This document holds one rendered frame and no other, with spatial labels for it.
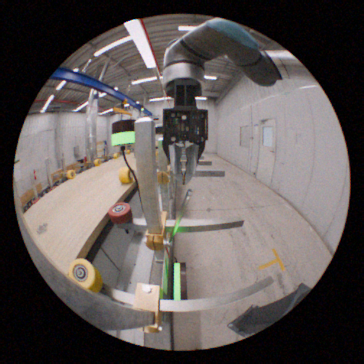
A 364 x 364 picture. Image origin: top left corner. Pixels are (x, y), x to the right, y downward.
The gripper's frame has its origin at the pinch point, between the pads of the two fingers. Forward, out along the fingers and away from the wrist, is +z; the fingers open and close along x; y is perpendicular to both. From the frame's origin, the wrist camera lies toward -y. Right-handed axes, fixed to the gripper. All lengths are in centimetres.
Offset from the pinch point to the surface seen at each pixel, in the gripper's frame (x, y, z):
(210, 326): 20, 45, 101
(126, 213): -16.9, -0.2, 10.7
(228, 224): 14.6, -0.6, 15.8
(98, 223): -24.3, 5.8, 11.2
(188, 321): 4, 36, 101
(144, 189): -8.4, 3.6, 1.1
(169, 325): -4.6, 30.4, 31.1
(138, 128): -8.7, 3.7, -11.2
